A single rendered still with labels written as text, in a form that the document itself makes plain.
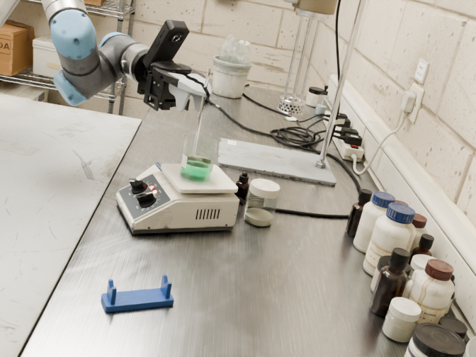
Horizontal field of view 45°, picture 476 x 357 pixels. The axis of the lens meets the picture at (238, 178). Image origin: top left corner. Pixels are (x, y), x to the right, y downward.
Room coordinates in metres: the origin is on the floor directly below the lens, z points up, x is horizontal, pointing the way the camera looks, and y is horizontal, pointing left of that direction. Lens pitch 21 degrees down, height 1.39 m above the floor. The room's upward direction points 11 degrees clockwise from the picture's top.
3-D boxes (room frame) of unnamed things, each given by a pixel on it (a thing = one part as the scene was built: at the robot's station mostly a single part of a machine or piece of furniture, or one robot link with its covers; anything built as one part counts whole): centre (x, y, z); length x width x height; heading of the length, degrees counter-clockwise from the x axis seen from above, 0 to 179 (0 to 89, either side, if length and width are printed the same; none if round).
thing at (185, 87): (1.00, 0.12, 1.13); 0.09 x 0.03 x 0.06; 40
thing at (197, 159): (0.99, 0.08, 1.03); 0.07 x 0.06 x 0.08; 170
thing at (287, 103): (1.42, -0.10, 1.17); 0.07 x 0.07 x 0.25
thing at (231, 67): (2.06, 0.10, 1.01); 0.14 x 0.14 x 0.21
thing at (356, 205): (1.08, -0.26, 0.95); 0.04 x 0.04 x 0.10
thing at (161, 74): (1.03, 0.16, 1.16); 0.09 x 0.05 x 0.02; 40
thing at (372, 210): (1.03, -0.28, 0.96); 0.06 x 0.06 x 0.11
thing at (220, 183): (1.01, 0.07, 0.98); 0.12 x 0.12 x 0.01; 28
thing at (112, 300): (0.70, 0.11, 0.92); 0.10 x 0.03 x 0.04; 119
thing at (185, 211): (0.99, 0.10, 0.94); 0.22 x 0.13 x 0.08; 118
